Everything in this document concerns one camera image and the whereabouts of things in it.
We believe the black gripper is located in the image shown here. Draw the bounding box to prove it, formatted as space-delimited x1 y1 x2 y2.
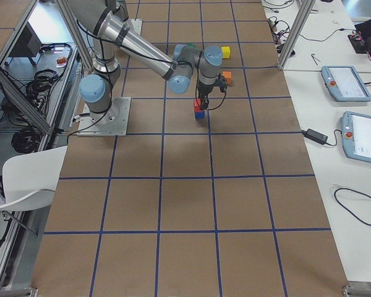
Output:
197 82 216 110

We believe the red wooden block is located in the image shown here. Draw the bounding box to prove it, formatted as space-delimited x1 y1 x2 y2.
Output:
194 98 203 112

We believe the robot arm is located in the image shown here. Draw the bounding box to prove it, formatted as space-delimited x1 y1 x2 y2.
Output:
68 1 227 119

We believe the blue wooden block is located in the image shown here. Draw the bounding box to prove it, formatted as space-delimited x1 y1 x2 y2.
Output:
194 110 205 120

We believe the orange wooden block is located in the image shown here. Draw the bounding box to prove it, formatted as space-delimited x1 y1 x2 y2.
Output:
222 71 232 85

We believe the yellow wooden block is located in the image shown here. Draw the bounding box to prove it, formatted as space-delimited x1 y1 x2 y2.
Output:
221 46 231 59

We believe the black power adapter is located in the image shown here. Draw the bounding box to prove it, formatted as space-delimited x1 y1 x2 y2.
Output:
302 129 328 145

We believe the allen key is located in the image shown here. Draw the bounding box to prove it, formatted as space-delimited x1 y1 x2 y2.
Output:
311 53 320 66

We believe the teach pendant far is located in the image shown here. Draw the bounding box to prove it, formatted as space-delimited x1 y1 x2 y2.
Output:
321 66 371 102

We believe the teach pendant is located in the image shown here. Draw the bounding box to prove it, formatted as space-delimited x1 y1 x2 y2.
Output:
341 111 371 163
321 66 371 102

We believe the red snack packet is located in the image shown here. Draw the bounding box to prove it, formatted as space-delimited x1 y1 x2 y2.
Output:
56 57 67 65

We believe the teach pendant near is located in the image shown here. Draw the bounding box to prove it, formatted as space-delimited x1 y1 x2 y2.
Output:
341 111 371 163

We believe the white chair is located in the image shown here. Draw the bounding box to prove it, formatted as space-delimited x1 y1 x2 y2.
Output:
0 146 67 212

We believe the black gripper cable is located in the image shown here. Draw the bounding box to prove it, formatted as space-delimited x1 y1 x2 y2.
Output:
207 72 228 111

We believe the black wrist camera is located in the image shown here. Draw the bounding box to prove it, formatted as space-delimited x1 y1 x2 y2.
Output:
217 74 228 93

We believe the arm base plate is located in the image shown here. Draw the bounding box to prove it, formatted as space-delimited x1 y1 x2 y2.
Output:
128 19 143 35
76 97 131 137

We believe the aluminium frame post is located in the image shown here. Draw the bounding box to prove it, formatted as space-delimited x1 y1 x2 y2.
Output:
278 0 315 71

